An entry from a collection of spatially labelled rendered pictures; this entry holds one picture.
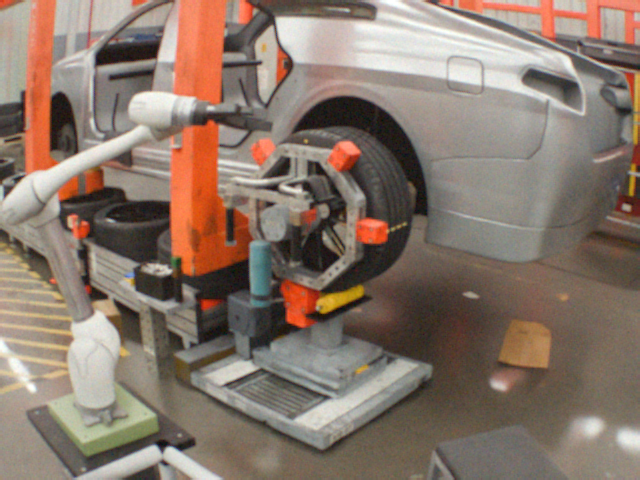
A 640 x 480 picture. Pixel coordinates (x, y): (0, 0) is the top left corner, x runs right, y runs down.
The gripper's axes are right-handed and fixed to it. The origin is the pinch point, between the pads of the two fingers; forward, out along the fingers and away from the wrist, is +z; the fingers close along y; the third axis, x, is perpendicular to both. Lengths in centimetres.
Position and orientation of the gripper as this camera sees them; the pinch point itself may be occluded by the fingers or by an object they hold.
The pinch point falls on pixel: (265, 120)
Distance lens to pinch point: 177.4
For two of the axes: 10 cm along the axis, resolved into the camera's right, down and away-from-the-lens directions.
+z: 9.8, 1.7, -0.4
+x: 1.7, -9.8, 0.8
